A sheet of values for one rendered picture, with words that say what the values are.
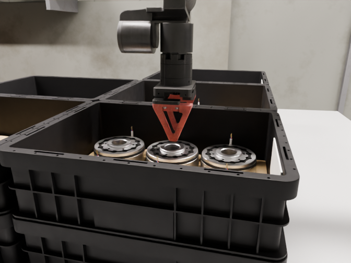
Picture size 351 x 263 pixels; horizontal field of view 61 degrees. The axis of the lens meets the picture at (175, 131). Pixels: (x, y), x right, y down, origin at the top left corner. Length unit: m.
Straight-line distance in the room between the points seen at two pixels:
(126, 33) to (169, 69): 0.09
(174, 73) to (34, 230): 0.33
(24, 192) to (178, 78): 0.30
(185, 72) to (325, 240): 0.42
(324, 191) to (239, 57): 1.92
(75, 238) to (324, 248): 0.44
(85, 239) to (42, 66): 2.73
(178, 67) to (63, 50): 2.51
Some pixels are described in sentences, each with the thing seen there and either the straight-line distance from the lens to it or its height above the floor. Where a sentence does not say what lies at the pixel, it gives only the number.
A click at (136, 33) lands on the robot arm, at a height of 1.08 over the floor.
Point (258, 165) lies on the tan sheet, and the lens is 0.61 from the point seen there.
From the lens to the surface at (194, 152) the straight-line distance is 0.57.
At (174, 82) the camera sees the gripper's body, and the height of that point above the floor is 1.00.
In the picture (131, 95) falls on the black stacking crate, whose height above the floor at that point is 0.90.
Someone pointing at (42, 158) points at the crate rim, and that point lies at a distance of 0.43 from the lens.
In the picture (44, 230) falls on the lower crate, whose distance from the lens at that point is 0.49.
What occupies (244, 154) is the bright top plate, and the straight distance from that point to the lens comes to 0.58.
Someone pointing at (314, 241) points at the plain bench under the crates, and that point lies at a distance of 0.66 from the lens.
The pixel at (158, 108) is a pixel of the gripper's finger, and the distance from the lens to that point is 0.50.
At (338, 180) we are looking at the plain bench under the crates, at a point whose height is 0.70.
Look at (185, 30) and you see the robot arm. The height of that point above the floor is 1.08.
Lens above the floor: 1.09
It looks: 19 degrees down
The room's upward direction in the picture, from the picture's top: straight up
